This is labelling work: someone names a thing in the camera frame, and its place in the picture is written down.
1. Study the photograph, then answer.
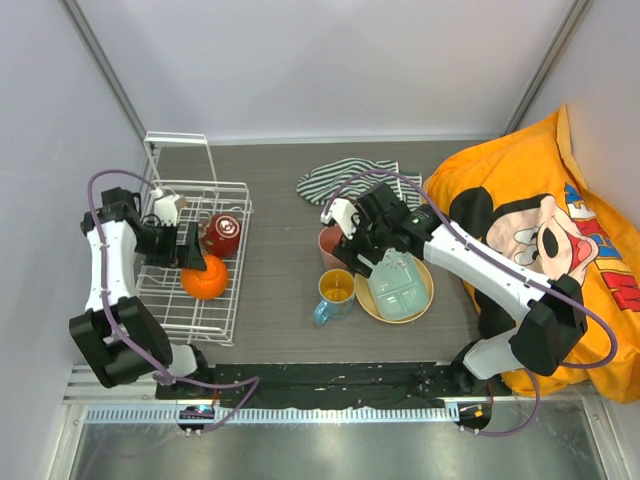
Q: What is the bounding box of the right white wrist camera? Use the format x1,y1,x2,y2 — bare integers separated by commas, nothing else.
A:
320,198,359,240

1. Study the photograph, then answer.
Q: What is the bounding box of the orange cartoon cloth bag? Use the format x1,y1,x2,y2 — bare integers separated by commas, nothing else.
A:
423,108,639,403

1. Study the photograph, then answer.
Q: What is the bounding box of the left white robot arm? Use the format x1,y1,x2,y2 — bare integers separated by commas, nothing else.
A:
69,187,213,399

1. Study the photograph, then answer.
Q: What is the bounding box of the blue patterned bowl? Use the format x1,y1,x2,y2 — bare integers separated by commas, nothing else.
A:
312,269,355,326

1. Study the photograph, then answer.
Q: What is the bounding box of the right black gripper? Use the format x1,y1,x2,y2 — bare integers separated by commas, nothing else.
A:
333,205,392,278

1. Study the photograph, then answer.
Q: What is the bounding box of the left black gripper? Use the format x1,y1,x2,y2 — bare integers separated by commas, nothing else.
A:
134,220,206,271

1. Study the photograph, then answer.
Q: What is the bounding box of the light green divided tray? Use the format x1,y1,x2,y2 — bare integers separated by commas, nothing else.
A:
367,249,430,323

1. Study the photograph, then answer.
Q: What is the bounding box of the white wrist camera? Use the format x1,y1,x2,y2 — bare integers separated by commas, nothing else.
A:
150,187,187,227
320,198,359,240

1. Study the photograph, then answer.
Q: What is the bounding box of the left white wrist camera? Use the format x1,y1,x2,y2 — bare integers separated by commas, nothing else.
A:
150,187,187,227

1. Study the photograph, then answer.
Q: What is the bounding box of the white wire dish rack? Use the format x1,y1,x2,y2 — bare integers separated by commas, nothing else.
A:
137,132,253,347

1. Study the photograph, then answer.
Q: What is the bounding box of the orange bowl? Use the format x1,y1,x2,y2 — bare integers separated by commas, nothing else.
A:
180,254,229,300

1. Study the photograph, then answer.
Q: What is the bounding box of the green striped towel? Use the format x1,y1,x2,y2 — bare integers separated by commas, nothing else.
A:
296,158,422,209

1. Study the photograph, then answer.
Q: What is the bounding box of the yellow round plate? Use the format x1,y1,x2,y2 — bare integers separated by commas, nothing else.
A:
354,259,434,325

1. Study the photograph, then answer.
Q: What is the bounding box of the pink cup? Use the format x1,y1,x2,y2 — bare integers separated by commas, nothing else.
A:
318,225,347,270

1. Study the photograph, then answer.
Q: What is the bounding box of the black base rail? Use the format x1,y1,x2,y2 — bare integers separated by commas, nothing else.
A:
154,360,514,409

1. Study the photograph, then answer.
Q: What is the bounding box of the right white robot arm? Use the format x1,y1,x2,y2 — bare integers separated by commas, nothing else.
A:
321,183,587,395

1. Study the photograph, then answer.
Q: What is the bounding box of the red patterned cup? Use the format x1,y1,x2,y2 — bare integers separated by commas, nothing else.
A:
199,214,241,259

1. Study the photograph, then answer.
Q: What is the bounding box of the white slotted cable duct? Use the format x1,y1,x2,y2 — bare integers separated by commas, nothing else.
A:
84,403,459,425

